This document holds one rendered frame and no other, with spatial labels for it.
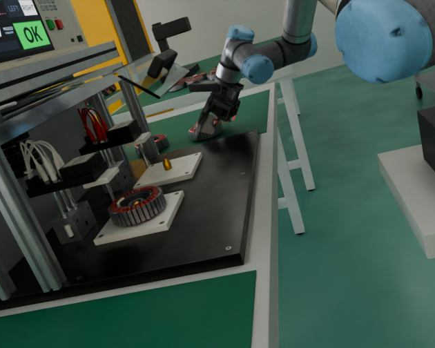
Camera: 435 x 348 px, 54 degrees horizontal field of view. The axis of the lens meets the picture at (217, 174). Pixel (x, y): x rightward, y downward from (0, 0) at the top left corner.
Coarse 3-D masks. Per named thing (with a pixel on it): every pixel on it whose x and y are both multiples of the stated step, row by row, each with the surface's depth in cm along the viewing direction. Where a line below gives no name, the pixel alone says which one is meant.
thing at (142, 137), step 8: (136, 120) 107; (112, 128) 104; (120, 128) 102; (128, 128) 102; (136, 128) 106; (112, 136) 103; (120, 136) 103; (128, 136) 102; (136, 136) 104; (144, 136) 104; (88, 144) 107; (96, 144) 104; (104, 144) 104; (112, 144) 104; (120, 144) 103; (128, 144) 104; (136, 144) 103; (80, 152) 105; (88, 152) 105; (104, 152) 108; (104, 160) 107; (112, 160) 111
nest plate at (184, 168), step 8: (200, 152) 113; (176, 160) 113; (184, 160) 111; (192, 160) 109; (152, 168) 113; (160, 168) 110; (176, 168) 106; (184, 168) 104; (192, 168) 102; (144, 176) 108; (152, 176) 106; (160, 176) 104; (168, 176) 102; (176, 176) 101; (184, 176) 100; (192, 176) 100; (136, 184) 104; (144, 184) 102; (152, 184) 102; (160, 184) 102
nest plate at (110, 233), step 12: (180, 192) 90; (168, 204) 86; (156, 216) 82; (168, 216) 80; (108, 228) 84; (120, 228) 82; (132, 228) 80; (144, 228) 79; (156, 228) 78; (168, 228) 78; (96, 240) 81; (108, 240) 80
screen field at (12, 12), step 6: (18, 0) 85; (24, 0) 87; (30, 0) 89; (6, 6) 81; (12, 6) 82; (18, 6) 84; (24, 6) 86; (30, 6) 88; (12, 12) 82; (18, 12) 84; (24, 12) 86; (30, 12) 88; (36, 12) 90
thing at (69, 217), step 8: (64, 208) 90; (72, 208) 88; (80, 208) 87; (88, 208) 90; (56, 216) 87; (64, 216) 85; (72, 216) 84; (80, 216) 87; (88, 216) 90; (56, 224) 85; (72, 224) 84; (80, 224) 86; (88, 224) 89; (56, 232) 86; (64, 232) 85; (80, 232) 85; (64, 240) 86; (72, 240) 86
